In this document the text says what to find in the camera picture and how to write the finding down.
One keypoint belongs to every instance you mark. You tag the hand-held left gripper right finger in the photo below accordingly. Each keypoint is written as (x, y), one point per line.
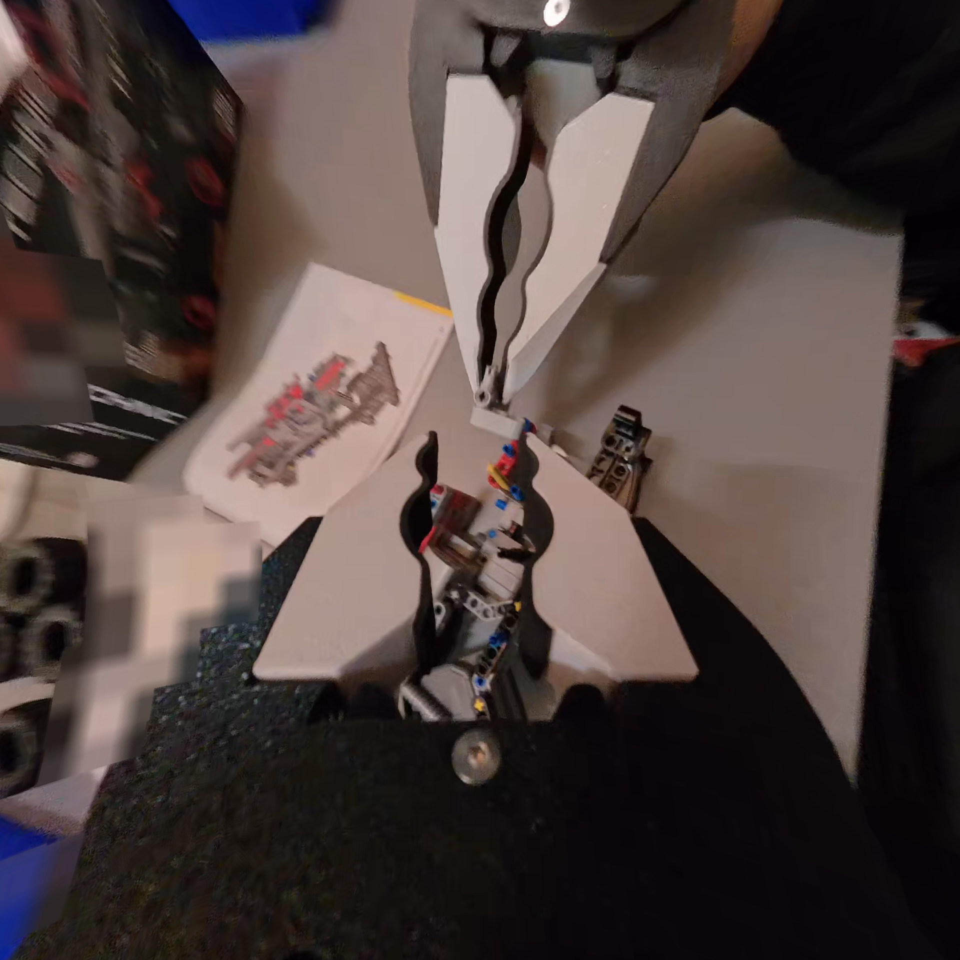
(607, 600)

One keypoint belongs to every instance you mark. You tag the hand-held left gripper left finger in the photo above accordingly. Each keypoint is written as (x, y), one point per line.
(345, 600)

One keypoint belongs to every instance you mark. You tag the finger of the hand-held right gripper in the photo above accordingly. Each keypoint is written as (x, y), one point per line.
(592, 187)
(469, 187)

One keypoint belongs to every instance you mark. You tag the black toy chassis frame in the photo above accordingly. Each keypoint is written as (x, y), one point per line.
(622, 457)

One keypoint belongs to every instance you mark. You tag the grey beam with yellow axle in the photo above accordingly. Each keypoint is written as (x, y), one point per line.
(495, 420)

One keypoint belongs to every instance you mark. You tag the person's right forearm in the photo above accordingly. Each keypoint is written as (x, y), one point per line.
(840, 97)

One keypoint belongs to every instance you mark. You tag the grey desk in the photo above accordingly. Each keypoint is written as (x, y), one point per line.
(750, 375)

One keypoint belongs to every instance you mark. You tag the person's right hand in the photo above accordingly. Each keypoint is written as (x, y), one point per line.
(750, 30)

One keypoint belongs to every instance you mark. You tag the white instruction sheet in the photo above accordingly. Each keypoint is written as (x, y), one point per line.
(337, 322)

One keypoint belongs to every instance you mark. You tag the black toy tyre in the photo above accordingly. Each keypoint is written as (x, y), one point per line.
(75, 622)
(34, 750)
(22, 555)

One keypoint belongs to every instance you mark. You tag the blue plastic bin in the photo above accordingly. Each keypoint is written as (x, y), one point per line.
(247, 15)
(22, 885)

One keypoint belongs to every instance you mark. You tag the person's dark clothed torso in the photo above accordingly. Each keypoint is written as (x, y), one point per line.
(922, 600)

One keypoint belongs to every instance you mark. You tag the black toy set box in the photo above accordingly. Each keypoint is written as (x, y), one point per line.
(150, 150)

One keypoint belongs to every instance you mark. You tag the red plastic object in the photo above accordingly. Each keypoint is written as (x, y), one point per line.
(926, 349)

